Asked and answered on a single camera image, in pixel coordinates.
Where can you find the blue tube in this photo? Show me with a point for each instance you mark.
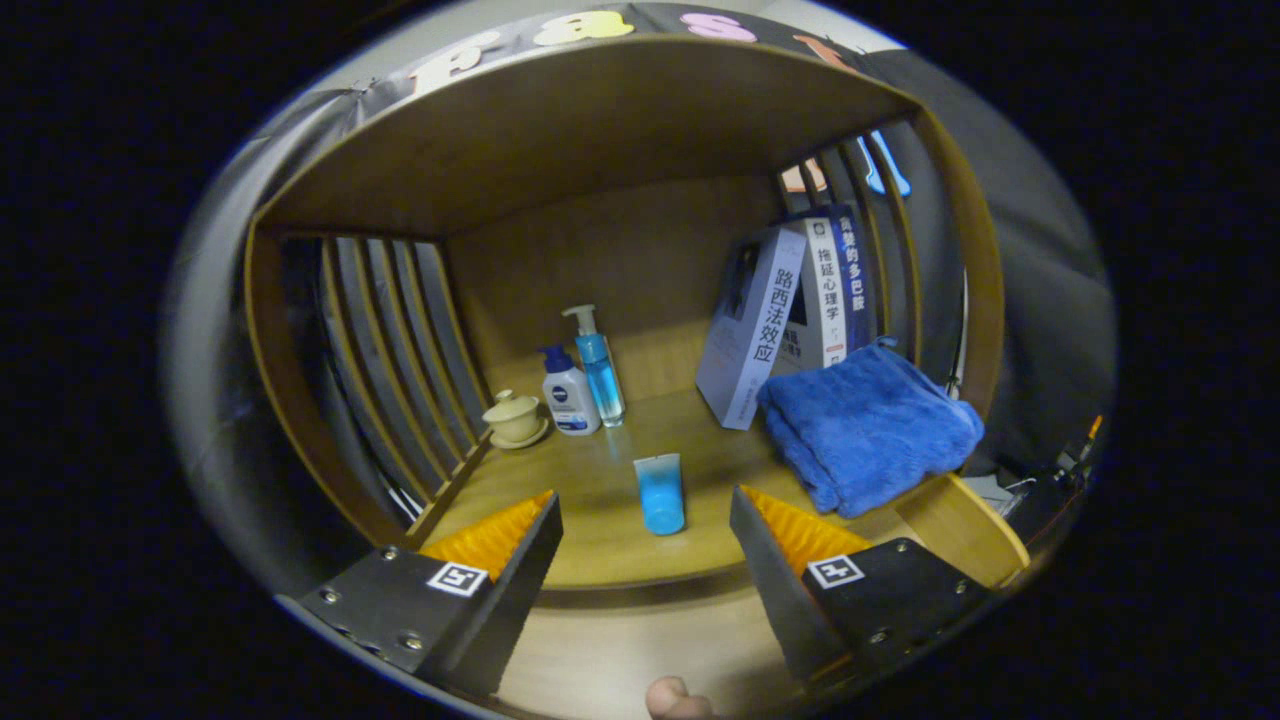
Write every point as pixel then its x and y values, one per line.
pixel 660 495

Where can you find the dark blue book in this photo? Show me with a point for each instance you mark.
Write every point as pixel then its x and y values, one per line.
pixel 858 270

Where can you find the clear blue pump bottle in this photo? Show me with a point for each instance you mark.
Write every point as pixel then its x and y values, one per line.
pixel 603 375

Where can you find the grey leaning book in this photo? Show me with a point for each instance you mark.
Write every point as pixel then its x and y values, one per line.
pixel 745 340

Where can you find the blue folded towel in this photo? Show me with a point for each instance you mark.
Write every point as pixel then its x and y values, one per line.
pixel 870 430

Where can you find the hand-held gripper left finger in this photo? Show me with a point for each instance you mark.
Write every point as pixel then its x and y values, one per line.
pixel 505 600

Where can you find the wooden countertop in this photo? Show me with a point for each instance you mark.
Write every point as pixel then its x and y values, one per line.
pixel 620 450

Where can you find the white spine book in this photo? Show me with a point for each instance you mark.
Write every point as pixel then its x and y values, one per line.
pixel 825 290

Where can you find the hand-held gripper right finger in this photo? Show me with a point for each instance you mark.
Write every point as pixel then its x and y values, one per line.
pixel 775 585

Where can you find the black and orange device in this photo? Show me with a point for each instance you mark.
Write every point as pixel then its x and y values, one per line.
pixel 1080 450

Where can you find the white pump bottle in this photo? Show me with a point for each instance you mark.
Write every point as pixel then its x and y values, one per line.
pixel 570 400

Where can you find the beige lidded teacup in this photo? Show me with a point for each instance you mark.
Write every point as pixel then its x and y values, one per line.
pixel 515 420

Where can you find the wooden cabinet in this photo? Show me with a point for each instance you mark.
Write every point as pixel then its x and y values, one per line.
pixel 600 130

